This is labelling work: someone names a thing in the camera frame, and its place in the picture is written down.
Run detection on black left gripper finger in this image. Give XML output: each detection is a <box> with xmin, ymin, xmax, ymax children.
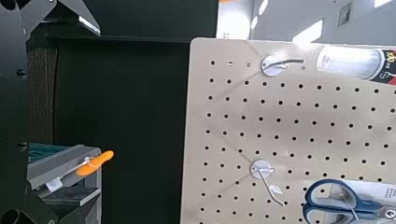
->
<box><xmin>0</xmin><ymin>0</ymin><xmax>101</xmax><ymax>41</ymax></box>
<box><xmin>0</xmin><ymin>186</ymin><xmax>61</xmax><ymax>224</ymax></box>

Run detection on grey crate with teal inside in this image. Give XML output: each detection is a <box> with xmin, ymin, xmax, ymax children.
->
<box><xmin>27</xmin><ymin>142</ymin><xmax>103</xmax><ymax>224</ymax></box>

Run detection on black back panel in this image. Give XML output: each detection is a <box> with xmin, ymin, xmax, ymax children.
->
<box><xmin>54</xmin><ymin>0</ymin><xmax>219</xmax><ymax>224</ymax></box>

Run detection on beige perforated pegboard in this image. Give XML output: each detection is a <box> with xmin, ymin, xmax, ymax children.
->
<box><xmin>179</xmin><ymin>36</ymin><xmax>396</xmax><ymax>224</ymax></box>

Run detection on blue scissors on white card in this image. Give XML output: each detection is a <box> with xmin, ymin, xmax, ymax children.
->
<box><xmin>301</xmin><ymin>178</ymin><xmax>396</xmax><ymax>224</ymax></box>

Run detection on small square grey label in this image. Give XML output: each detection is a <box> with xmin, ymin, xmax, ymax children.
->
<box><xmin>337</xmin><ymin>2</ymin><xmax>353</xmax><ymax>28</ymax></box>

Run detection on white tube with red label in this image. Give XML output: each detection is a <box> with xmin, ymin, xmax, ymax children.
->
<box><xmin>316</xmin><ymin>44</ymin><xmax>396</xmax><ymax>84</ymax></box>

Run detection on long tool with orange handle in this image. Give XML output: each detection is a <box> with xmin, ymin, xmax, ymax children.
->
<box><xmin>74</xmin><ymin>149</ymin><xmax>115</xmax><ymax>177</ymax></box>

